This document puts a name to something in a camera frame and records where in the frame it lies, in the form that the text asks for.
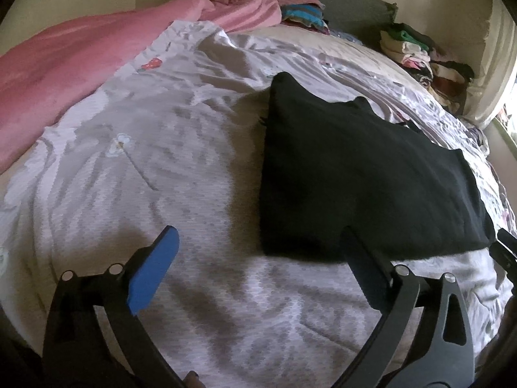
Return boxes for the stack of striped folded clothes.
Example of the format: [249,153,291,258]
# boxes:
[280,4,330,35]

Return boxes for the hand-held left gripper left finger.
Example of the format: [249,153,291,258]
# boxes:
[40,225,186,388]

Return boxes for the blue patterned cloth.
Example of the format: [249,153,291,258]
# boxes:
[329,28,364,45]

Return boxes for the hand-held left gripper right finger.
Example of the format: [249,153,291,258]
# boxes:
[335,225,475,388]

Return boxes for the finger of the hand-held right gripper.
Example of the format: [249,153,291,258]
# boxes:
[489,228,517,284]

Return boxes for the white printed bedsheet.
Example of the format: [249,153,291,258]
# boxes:
[0,20,517,388]

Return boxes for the pink fleece blanket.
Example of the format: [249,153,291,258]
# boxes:
[0,0,283,176]

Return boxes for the pile of mixed clothes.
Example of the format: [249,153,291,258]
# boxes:
[380,22,477,114]

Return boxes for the black pants with orange patches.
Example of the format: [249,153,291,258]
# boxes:
[258,72,497,265]

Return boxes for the beige mattress cover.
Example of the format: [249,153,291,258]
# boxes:
[242,24,408,74]

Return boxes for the white curtain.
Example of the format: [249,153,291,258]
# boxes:
[460,0,517,126]

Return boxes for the grey headboard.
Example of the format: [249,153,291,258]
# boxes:
[182,0,398,35]

